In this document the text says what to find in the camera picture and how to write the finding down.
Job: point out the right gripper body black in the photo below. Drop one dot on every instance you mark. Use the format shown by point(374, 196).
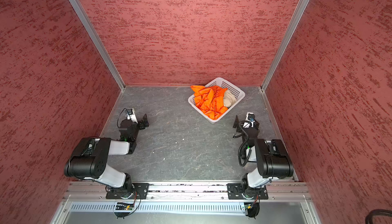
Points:
point(242, 124)

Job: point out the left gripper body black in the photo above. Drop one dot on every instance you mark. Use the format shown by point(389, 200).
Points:
point(142, 123)

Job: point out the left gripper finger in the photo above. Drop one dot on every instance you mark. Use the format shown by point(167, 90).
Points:
point(143, 125)
point(145, 118)

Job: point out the white plastic laundry basket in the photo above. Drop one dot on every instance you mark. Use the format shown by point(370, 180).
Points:
point(237, 92)

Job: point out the orange shorts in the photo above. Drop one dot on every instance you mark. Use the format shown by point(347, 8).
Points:
point(210, 100)

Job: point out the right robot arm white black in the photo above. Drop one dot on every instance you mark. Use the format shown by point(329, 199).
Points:
point(271, 158)

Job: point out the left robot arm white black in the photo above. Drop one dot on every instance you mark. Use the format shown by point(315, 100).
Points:
point(88, 160)

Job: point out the beige shorts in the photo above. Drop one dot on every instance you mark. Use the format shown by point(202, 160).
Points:
point(229, 99)

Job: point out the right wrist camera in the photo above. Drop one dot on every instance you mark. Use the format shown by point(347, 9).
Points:
point(250, 120)

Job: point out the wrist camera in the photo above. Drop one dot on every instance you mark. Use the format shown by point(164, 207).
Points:
point(130, 115)
point(250, 120)

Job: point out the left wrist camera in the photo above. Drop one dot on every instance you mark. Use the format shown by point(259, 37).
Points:
point(130, 115)

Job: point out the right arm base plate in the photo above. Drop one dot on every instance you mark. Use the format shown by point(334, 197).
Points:
point(244, 192)

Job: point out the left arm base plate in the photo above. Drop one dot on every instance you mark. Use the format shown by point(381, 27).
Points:
point(139, 191)

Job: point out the right controller board with wires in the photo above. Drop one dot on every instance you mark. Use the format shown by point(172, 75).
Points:
point(252, 206)

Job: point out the controller board with wires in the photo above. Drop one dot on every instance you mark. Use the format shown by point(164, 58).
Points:
point(252, 206)
point(124, 206)

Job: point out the white slotted cable duct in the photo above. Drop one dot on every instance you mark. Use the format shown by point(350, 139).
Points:
point(225, 208)

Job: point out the left controller board with wires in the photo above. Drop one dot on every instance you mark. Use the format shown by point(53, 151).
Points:
point(124, 206)

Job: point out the aluminium mounting rail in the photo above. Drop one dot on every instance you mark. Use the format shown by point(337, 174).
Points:
point(191, 191)

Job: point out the left corner aluminium post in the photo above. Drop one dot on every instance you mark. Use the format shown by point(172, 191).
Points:
point(87, 24)

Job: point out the corner aluminium post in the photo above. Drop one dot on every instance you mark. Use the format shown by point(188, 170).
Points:
point(87, 24)
point(296, 17)

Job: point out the right corner aluminium post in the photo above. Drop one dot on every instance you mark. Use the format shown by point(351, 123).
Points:
point(296, 17)

